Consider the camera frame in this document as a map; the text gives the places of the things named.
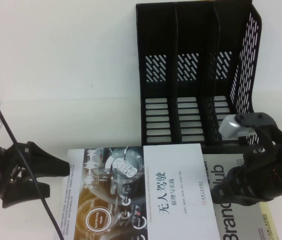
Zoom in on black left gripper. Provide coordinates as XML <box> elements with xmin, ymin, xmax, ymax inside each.
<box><xmin>0</xmin><ymin>140</ymin><xmax>71</xmax><ymax>210</ymax></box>

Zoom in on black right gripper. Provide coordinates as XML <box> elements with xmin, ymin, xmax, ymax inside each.
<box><xmin>210</xmin><ymin>124</ymin><xmax>282</xmax><ymax>209</ymax></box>

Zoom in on white self-driving book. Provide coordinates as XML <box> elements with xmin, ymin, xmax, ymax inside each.
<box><xmin>53</xmin><ymin>143</ymin><xmax>222</xmax><ymax>240</ymax></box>

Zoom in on grey brand club book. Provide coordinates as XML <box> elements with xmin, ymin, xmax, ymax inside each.
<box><xmin>202</xmin><ymin>152</ymin><xmax>266</xmax><ymax>240</ymax></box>

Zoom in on pale yellow book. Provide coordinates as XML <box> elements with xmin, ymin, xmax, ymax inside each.
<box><xmin>257</xmin><ymin>201</ymin><xmax>280</xmax><ymax>240</ymax></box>

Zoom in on black perforated book stand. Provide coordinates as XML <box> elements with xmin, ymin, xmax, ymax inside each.
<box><xmin>135</xmin><ymin>0</ymin><xmax>264</xmax><ymax>154</ymax></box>

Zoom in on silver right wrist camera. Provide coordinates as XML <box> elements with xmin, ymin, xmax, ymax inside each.
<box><xmin>218</xmin><ymin>113</ymin><xmax>257</xmax><ymax>146</ymax></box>

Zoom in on thin black cable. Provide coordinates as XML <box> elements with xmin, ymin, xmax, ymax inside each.
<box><xmin>0</xmin><ymin>105</ymin><xmax>66</xmax><ymax>240</ymax></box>

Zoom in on dark grey camera bracket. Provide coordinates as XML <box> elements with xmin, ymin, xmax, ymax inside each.
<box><xmin>234</xmin><ymin>111</ymin><xmax>278</xmax><ymax>132</ymax></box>

